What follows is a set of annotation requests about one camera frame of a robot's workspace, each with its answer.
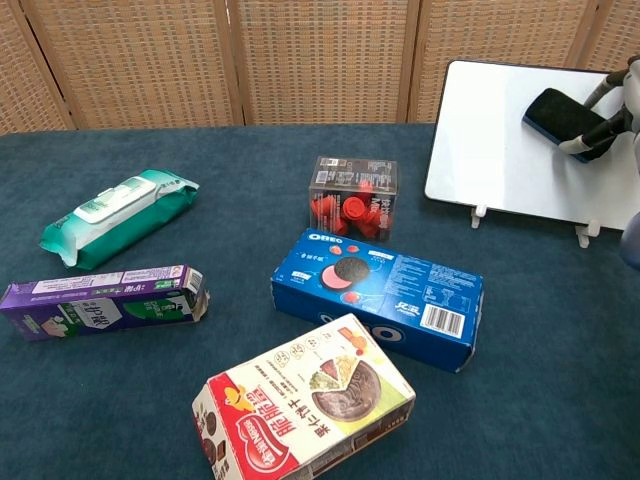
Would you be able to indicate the clear box with red items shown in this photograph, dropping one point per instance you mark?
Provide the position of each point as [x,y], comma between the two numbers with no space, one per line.
[350,200]

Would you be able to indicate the purple toothpaste box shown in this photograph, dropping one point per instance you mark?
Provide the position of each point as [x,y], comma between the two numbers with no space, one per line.
[100,305]

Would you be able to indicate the green wet wipes pack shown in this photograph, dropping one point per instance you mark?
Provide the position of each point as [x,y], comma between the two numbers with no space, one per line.
[115,220]

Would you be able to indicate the red white biscuit box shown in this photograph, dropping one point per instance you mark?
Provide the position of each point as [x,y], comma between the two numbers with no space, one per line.
[300,410]

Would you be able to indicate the teal table cloth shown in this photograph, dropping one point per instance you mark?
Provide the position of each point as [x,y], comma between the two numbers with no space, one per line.
[225,165]

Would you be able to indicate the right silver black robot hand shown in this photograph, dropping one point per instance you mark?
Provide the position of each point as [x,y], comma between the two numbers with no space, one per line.
[632,100]

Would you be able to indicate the woven folding screen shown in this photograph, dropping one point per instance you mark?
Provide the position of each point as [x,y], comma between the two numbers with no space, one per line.
[320,60]

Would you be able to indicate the white magnetic whiteboard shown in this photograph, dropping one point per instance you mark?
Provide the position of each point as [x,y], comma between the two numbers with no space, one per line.
[490,150]

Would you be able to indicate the black blue whiteboard eraser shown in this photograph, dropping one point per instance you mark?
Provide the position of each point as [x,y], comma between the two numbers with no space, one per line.
[560,117]

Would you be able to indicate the white plastic support foot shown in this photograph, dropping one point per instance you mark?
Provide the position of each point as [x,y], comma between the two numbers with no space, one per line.
[587,235]
[478,214]

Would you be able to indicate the blue Oreo cookie box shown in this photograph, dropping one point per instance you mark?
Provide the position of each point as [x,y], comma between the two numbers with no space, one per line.
[400,285]

